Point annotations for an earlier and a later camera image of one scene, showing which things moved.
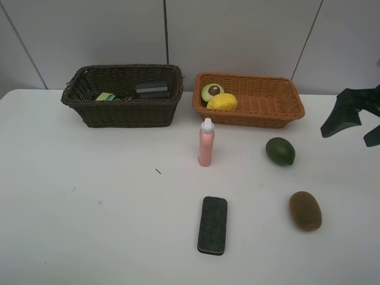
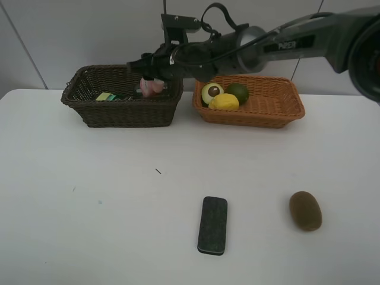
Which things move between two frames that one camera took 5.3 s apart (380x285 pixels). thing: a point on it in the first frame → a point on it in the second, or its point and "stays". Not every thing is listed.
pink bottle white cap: (206, 142) → (151, 87)
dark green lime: (280, 150) → (240, 91)
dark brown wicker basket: (125, 95) stays
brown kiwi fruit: (306, 211) stays
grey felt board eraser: (212, 231) stays
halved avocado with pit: (211, 90) stays
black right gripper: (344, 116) → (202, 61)
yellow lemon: (223, 101) stays
